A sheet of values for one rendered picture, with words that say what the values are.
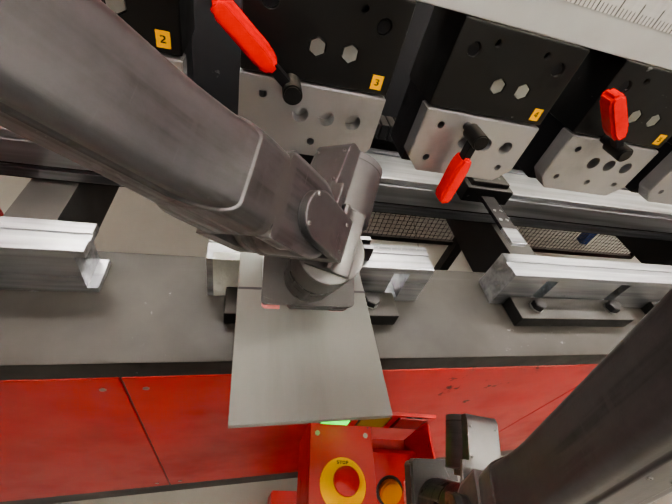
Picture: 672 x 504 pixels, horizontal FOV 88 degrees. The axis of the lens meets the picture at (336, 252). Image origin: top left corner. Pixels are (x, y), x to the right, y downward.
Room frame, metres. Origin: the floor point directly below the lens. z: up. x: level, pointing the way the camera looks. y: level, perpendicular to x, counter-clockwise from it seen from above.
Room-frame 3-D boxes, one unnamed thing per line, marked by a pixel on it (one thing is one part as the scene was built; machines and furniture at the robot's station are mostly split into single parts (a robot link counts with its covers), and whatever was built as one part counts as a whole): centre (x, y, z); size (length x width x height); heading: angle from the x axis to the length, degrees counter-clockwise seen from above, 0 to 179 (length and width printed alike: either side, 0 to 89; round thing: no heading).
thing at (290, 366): (0.27, 0.01, 1.00); 0.26 x 0.18 x 0.01; 21
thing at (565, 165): (0.54, -0.29, 1.26); 0.15 x 0.09 x 0.17; 111
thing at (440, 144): (0.47, -0.10, 1.26); 0.15 x 0.09 x 0.17; 111
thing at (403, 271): (0.43, 0.01, 0.92); 0.39 x 0.06 x 0.10; 111
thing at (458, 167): (0.40, -0.10, 1.20); 0.04 x 0.02 x 0.10; 21
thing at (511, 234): (0.71, -0.29, 1.01); 0.26 x 0.12 x 0.05; 21
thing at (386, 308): (0.37, 0.01, 0.89); 0.30 x 0.05 x 0.03; 111
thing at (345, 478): (0.15, -0.12, 0.79); 0.04 x 0.04 x 0.04
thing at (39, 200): (0.60, 0.62, 0.81); 0.64 x 0.08 x 0.14; 21
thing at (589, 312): (0.57, -0.52, 0.89); 0.30 x 0.05 x 0.03; 111
